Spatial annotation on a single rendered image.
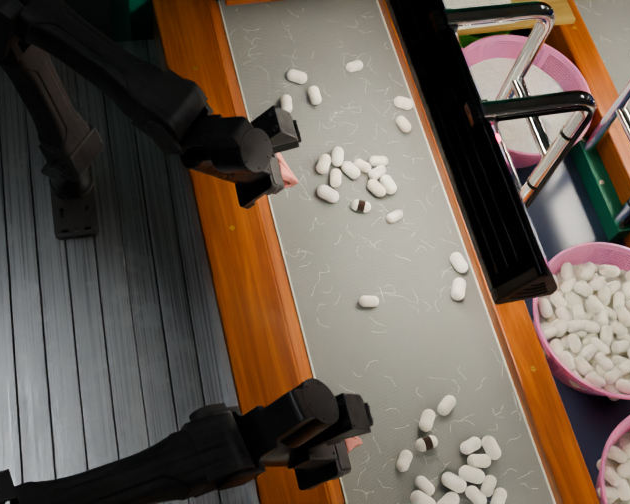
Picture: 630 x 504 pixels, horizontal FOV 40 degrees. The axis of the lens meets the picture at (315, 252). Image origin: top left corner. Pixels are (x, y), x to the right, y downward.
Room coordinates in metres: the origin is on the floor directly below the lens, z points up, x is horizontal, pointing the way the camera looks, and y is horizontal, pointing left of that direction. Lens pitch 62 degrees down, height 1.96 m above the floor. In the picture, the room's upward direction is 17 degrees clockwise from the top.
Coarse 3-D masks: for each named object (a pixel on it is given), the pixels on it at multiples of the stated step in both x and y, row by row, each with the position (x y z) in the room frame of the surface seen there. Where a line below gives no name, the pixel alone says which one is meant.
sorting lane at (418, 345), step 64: (320, 0) 1.16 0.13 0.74; (256, 64) 0.98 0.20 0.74; (320, 64) 1.02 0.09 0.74; (384, 64) 1.06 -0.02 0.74; (320, 128) 0.88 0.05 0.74; (384, 128) 0.92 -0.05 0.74; (320, 256) 0.65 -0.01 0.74; (384, 256) 0.68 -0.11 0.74; (448, 256) 0.71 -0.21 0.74; (320, 320) 0.54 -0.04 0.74; (384, 320) 0.57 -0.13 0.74; (448, 320) 0.60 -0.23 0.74; (384, 384) 0.47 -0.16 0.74; (448, 384) 0.50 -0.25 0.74; (512, 384) 0.53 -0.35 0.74; (384, 448) 0.38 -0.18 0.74; (448, 448) 0.40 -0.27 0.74; (512, 448) 0.43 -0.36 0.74
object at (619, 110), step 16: (624, 96) 1.03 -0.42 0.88; (608, 112) 1.03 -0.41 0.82; (624, 112) 1.02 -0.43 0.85; (608, 128) 1.02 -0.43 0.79; (624, 128) 0.99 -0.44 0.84; (576, 144) 1.04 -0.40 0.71; (592, 144) 1.02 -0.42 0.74; (576, 160) 1.02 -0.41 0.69; (592, 160) 1.01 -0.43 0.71; (592, 176) 0.98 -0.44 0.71; (608, 176) 0.99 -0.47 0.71; (592, 192) 0.96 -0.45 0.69; (608, 192) 0.95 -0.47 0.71; (608, 208) 0.92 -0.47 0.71; (624, 208) 0.90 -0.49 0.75; (608, 224) 0.90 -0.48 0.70; (624, 224) 0.89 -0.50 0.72; (608, 240) 0.88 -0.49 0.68
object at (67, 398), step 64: (64, 64) 0.90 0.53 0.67; (0, 128) 0.74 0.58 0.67; (128, 128) 0.81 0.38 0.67; (0, 192) 0.62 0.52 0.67; (128, 192) 0.69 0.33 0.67; (0, 256) 0.51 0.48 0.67; (64, 256) 0.55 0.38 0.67; (128, 256) 0.58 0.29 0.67; (192, 256) 0.61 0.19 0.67; (0, 320) 0.41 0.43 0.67; (64, 320) 0.44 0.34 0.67; (128, 320) 0.47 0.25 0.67; (192, 320) 0.51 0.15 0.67; (0, 384) 0.32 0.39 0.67; (64, 384) 0.35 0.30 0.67; (128, 384) 0.38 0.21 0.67; (192, 384) 0.41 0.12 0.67; (0, 448) 0.23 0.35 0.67; (64, 448) 0.26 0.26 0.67; (128, 448) 0.28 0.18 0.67
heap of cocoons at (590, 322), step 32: (576, 288) 0.73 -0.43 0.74; (608, 288) 0.74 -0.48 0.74; (544, 320) 0.66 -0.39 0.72; (576, 320) 0.67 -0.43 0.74; (608, 320) 0.69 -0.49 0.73; (544, 352) 0.60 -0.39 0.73; (576, 352) 0.62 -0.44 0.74; (608, 352) 0.64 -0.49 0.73; (576, 384) 0.57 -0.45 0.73; (608, 384) 0.58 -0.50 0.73
